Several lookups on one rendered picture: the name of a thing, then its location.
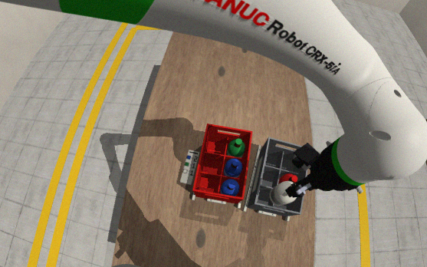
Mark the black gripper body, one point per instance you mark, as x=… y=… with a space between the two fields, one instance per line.
x=315 y=179

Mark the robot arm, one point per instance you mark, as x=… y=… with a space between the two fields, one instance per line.
x=386 y=136

